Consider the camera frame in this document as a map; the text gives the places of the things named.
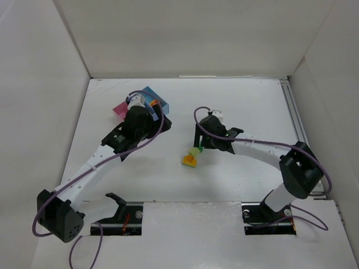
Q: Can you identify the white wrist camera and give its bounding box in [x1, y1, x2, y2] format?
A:
[208, 110, 224, 123]
[126, 94, 145, 110]

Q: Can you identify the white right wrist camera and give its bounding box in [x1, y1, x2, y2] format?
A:
[208, 110, 224, 123]

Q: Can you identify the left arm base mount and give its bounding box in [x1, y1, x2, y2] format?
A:
[98, 193, 144, 236]

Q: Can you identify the light blue drawer bin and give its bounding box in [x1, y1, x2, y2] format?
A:
[142, 86, 169, 120]

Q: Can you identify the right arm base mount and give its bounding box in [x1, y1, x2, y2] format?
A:
[241, 202, 297, 235]

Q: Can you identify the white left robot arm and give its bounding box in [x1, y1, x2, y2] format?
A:
[32, 105, 172, 243]

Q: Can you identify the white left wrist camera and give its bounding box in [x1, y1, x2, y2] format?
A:
[126, 94, 145, 110]

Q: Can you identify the light green and green lego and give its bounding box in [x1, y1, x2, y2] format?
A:
[188, 147, 203, 157]

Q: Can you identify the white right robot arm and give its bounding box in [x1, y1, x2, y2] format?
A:
[194, 114, 324, 218]

